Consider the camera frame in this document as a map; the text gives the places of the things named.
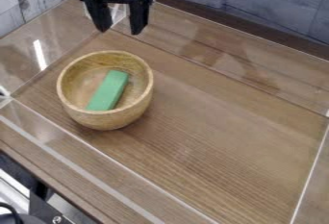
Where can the clear acrylic corner bracket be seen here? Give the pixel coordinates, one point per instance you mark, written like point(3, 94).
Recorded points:
point(117, 7)

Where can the clear acrylic enclosure walls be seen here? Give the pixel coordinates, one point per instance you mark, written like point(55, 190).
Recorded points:
point(231, 149)

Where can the round wooden bowl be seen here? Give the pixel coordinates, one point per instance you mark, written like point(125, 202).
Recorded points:
point(81, 78)

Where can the green rectangular block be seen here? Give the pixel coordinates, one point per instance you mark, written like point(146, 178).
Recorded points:
point(109, 92)

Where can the black metal table bracket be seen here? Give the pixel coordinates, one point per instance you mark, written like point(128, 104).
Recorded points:
point(41, 208)

